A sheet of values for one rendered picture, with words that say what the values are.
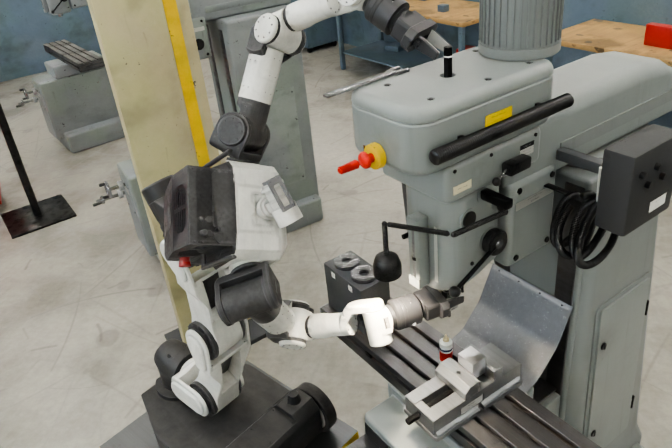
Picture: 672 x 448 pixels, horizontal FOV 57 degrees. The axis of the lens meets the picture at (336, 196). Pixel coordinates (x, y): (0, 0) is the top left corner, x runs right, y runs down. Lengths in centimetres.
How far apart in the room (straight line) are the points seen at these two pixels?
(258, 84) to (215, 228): 40
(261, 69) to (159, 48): 134
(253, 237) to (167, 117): 154
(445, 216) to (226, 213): 54
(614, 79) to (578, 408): 111
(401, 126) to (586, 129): 66
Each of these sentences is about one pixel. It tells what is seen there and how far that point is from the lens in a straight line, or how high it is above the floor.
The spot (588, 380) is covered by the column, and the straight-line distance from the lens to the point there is 228.
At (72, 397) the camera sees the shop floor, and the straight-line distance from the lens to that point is 369.
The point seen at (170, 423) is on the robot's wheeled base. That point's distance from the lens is 253.
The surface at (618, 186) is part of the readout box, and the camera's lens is 154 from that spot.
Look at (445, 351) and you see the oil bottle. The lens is 199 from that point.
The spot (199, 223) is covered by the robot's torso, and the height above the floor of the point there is 162.
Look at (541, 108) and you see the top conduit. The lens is 152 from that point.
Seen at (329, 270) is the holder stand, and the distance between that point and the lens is 215.
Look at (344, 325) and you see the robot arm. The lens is 173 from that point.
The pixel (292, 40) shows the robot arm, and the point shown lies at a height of 195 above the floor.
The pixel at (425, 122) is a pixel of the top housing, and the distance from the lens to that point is 129.
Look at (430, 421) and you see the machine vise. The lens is 180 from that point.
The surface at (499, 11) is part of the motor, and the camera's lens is 155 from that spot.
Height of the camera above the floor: 235
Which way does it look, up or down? 29 degrees down
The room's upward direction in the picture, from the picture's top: 6 degrees counter-clockwise
